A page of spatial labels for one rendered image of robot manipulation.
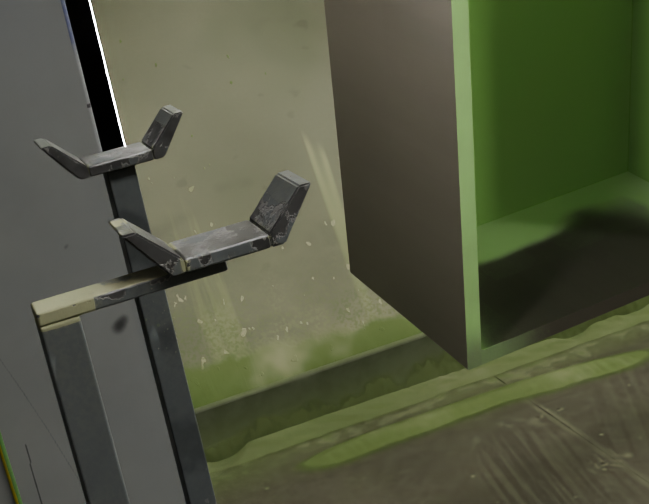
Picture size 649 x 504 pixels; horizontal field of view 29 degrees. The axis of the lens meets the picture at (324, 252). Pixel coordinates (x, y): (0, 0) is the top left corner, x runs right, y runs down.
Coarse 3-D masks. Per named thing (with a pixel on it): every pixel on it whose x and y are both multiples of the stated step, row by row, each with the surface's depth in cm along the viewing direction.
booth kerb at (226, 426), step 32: (384, 352) 269; (416, 352) 272; (288, 384) 262; (320, 384) 265; (352, 384) 268; (384, 384) 271; (224, 416) 259; (256, 416) 262; (288, 416) 264; (320, 416) 267; (224, 448) 260
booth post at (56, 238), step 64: (0, 0) 100; (64, 0) 102; (0, 64) 101; (64, 64) 103; (0, 128) 102; (64, 128) 104; (0, 192) 104; (64, 192) 106; (0, 256) 105; (64, 256) 107; (0, 320) 106; (128, 320) 110; (0, 384) 108; (128, 384) 112; (64, 448) 111; (128, 448) 113
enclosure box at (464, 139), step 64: (384, 0) 171; (448, 0) 157; (512, 0) 205; (576, 0) 211; (640, 0) 216; (384, 64) 177; (448, 64) 161; (512, 64) 210; (576, 64) 217; (640, 64) 221; (384, 128) 183; (448, 128) 167; (512, 128) 216; (576, 128) 223; (640, 128) 226; (384, 192) 190; (448, 192) 172; (512, 192) 222; (576, 192) 228; (640, 192) 226; (384, 256) 197; (448, 256) 178; (512, 256) 211; (576, 256) 209; (640, 256) 207; (448, 320) 184; (512, 320) 194; (576, 320) 191
